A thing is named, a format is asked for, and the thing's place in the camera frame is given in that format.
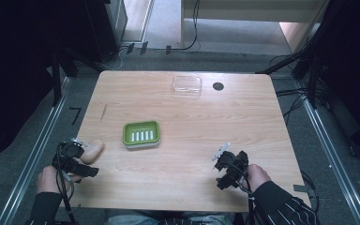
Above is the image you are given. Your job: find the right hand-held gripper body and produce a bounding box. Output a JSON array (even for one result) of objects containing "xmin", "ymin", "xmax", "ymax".
[{"xmin": 214, "ymin": 150, "xmax": 250, "ymax": 191}]

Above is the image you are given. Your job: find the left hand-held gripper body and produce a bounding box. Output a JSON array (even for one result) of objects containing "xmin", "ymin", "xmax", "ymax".
[{"xmin": 52, "ymin": 141, "xmax": 100, "ymax": 184}]

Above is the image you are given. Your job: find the beige soap bar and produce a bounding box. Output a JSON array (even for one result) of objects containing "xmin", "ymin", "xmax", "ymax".
[{"xmin": 79, "ymin": 138, "xmax": 106, "ymax": 165}]

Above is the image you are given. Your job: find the person's right hand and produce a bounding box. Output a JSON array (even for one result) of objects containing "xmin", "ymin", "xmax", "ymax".
[{"xmin": 243, "ymin": 163, "xmax": 273, "ymax": 193}]

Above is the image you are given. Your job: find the person's left hand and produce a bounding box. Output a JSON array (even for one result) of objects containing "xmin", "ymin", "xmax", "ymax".
[{"xmin": 37, "ymin": 165, "xmax": 83, "ymax": 195}]

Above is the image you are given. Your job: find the green soap dish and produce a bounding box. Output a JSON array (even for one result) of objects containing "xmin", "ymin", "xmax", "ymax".
[{"xmin": 122, "ymin": 120, "xmax": 162, "ymax": 149}]

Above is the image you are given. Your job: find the clear plastic container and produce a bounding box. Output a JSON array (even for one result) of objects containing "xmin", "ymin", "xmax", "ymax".
[{"xmin": 172, "ymin": 75, "xmax": 203, "ymax": 98}]

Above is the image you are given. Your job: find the black stand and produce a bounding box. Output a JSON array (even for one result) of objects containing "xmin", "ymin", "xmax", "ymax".
[
  {"xmin": 45, "ymin": 46, "xmax": 107, "ymax": 107},
  {"xmin": 256, "ymin": 0, "xmax": 341, "ymax": 109}
]

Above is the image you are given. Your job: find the dark cabinet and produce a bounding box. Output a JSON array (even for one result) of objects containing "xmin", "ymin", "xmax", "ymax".
[{"xmin": 83, "ymin": 0, "xmax": 128, "ymax": 62}]

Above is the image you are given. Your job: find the aluminium floor rail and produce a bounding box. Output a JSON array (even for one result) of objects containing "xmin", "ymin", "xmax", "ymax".
[
  {"xmin": 294, "ymin": 80, "xmax": 360, "ymax": 225},
  {"xmin": 0, "ymin": 76, "xmax": 73, "ymax": 225}
]

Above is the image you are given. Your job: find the right hand-held gripper cable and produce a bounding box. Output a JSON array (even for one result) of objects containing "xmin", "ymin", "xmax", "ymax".
[{"xmin": 237, "ymin": 168, "xmax": 259, "ymax": 225}]

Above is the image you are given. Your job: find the hand-held gripper cable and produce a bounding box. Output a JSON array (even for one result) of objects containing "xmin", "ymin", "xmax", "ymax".
[
  {"xmin": 237, "ymin": 168, "xmax": 259, "ymax": 225},
  {"xmin": 54, "ymin": 146, "xmax": 77, "ymax": 224}
]

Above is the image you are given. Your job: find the left hand-held gripper cable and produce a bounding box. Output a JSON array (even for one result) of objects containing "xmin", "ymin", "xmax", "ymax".
[{"xmin": 54, "ymin": 146, "xmax": 77, "ymax": 224}]

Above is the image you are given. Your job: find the bundle of black floor cables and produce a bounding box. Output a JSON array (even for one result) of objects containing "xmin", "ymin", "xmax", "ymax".
[{"xmin": 268, "ymin": 52, "xmax": 329, "ymax": 126}]

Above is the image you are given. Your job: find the black hanging cable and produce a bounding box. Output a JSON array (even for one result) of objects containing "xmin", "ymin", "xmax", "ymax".
[{"xmin": 170, "ymin": 0, "xmax": 202, "ymax": 53}]

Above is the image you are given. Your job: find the white desk frame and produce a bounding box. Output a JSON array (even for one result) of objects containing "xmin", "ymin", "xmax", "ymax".
[{"xmin": 179, "ymin": 0, "xmax": 330, "ymax": 53}]

